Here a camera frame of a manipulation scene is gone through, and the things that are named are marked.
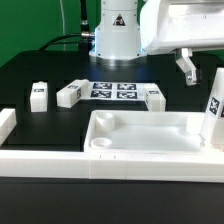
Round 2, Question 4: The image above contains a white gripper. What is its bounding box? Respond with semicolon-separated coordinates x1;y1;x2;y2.
140;0;224;86

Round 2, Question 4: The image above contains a white desk top tray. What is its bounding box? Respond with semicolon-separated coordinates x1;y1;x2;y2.
84;110;214;154

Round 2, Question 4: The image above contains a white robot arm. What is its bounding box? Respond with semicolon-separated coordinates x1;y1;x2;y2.
90;0;224;85

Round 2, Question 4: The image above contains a printed marker sheet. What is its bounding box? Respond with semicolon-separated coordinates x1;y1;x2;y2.
87;81;148;101

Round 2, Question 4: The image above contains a white front fence bar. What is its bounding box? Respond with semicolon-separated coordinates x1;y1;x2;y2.
0;150;224;183

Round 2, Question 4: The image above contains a white left fence block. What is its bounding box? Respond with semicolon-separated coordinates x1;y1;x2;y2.
0;108;17;146

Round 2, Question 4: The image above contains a black cable with connector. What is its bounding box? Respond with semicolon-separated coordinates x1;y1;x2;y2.
39;0;98;52

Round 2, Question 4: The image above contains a thin white cable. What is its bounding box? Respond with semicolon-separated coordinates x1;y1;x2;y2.
59;0;66;52

